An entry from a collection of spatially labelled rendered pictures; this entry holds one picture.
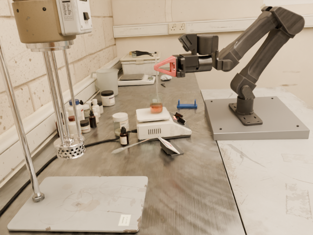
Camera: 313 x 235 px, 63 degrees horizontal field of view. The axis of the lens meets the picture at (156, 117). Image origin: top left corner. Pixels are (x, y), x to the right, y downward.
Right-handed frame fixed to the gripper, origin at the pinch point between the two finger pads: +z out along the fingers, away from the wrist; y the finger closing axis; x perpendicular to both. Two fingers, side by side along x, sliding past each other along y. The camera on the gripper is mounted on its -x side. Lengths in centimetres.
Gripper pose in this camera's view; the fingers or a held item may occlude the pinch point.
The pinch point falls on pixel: (156, 67)
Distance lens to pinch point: 92.3
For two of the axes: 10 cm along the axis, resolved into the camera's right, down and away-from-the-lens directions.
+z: -9.9, 1.1, -1.1
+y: 1.4, 3.5, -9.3
